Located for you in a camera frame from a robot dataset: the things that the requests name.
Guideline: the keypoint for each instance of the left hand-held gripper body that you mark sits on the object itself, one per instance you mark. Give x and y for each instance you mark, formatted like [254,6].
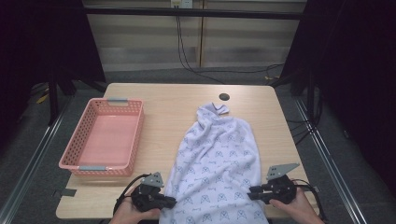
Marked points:
[146,196]

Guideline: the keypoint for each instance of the person's left hand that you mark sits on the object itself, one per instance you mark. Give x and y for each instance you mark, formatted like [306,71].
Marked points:
[130,214]

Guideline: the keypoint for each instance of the white wall outlet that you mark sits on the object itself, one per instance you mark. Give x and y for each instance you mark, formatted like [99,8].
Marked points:
[182,3]

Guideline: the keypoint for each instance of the black tape piece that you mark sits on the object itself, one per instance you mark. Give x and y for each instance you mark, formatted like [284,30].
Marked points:
[67,192]

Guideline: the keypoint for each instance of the black horizontal metal bar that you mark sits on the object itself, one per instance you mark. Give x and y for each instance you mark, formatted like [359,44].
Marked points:
[193,13]

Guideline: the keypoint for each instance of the round black desk grommet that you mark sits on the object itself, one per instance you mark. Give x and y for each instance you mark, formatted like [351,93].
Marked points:
[224,96]

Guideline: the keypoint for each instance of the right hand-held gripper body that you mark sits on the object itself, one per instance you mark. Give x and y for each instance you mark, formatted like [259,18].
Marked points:
[281,189]

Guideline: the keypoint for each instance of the pink perforated plastic basket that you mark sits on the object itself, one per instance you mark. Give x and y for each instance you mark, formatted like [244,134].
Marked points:
[106,140]

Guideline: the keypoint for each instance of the white towel with blue print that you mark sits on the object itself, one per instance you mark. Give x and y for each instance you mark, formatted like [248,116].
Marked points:
[214,155]

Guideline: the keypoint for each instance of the person's right hand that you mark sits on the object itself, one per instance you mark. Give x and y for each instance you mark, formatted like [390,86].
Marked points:
[299,211]

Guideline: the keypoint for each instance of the black stand leg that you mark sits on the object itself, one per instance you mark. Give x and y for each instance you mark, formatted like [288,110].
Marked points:
[53,99]

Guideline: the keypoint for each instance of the dark curtain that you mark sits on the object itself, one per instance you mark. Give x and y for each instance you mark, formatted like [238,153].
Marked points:
[358,77]
[37,46]

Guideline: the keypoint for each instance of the yellow object on floor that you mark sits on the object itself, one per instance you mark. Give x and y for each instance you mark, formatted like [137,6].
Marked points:
[42,98]

